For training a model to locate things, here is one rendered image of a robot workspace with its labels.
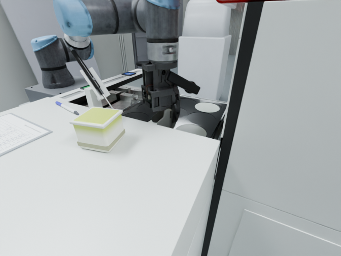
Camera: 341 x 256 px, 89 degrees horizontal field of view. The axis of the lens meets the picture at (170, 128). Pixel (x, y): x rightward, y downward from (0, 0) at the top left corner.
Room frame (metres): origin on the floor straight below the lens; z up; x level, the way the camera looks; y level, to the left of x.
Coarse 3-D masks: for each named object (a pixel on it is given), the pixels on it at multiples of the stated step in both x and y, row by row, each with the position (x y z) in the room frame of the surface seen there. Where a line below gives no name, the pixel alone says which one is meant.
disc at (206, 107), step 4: (196, 104) 0.68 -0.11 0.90; (200, 104) 0.68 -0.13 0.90; (204, 104) 0.68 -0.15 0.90; (208, 104) 0.68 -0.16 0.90; (212, 104) 0.68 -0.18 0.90; (196, 108) 0.64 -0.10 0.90; (200, 108) 0.64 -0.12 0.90; (204, 108) 0.64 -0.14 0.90; (208, 108) 0.64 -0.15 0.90; (212, 108) 0.64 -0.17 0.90; (216, 108) 0.64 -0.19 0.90; (208, 112) 0.61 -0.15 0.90
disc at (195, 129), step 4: (188, 124) 0.51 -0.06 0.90; (192, 124) 0.51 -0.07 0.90; (180, 128) 0.49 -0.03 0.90; (184, 128) 0.49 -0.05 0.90; (188, 128) 0.49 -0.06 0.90; (192, 128) 0.49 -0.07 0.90; (196, 128) 0.49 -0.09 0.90; (200, 128) 0.49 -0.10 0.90; (188, 132) 0.46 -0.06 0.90; (192, 132) 0.46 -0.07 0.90; (196, 132) 0.46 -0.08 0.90; (200, 132) 0.46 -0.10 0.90; (204, 132) 0.46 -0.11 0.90; (204, 136) 0.44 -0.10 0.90
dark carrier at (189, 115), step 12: (180, 96) 0.78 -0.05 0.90; (132, 108) 0.64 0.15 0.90; (144, 108) 0.65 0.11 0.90; (180, 108) 0.65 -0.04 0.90; (192, 108) 0.64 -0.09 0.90; (144, 120) 0.54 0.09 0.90; (180, 120) 0.54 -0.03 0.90; (192, 120) 0.54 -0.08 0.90; (204, 120) 0.54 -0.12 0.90; (216, 120) 0.54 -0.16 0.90
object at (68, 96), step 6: (138, 72) 1.00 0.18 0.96; (108, 78) 0.87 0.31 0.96; (114, 78) 0.87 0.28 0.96; (120, 78) 0.88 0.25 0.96; (126, 78) 0.87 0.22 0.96; (108, 84) 0.77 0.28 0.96; (72, 90) 0.68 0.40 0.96; (78, 90) 0.68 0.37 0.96; (84, 90) 0.68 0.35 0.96; (60, 96) 0.62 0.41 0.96; (66, 96) 0.63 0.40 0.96; (72, 96) 0.63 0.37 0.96; (78, 96) 0.62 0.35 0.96
